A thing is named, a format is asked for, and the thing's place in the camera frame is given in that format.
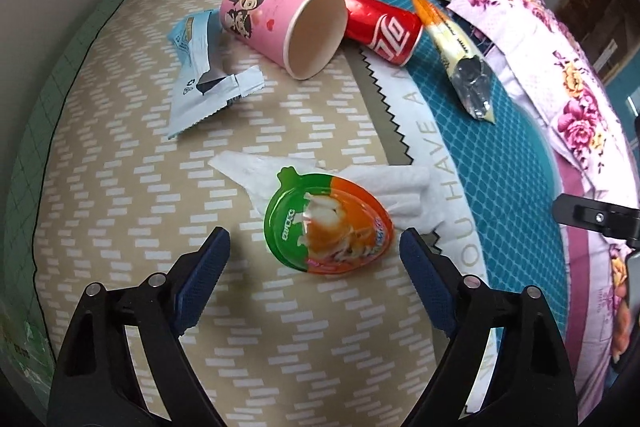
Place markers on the floral pink white quilt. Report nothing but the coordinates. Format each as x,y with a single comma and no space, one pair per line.
546,72

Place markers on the pink paper cup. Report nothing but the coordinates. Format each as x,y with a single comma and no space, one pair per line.
301,36

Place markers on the patterned bed sheet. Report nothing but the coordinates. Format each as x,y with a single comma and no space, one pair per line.
311,322

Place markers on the white tissue paper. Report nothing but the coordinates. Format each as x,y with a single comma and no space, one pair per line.
408,194

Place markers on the orange yellow snack bag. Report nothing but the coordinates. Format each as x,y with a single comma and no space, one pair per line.
465,66

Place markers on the red cola can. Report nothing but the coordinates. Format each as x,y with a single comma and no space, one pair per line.
391,32

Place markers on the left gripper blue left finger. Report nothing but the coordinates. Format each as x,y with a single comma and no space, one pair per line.
194,277

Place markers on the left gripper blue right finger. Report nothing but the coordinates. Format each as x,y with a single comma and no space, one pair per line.
436,280

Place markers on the green orange jelly cup lid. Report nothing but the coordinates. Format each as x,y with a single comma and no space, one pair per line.
323,224

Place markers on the light blue torn wrapper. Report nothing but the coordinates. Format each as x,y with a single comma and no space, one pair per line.
203,88

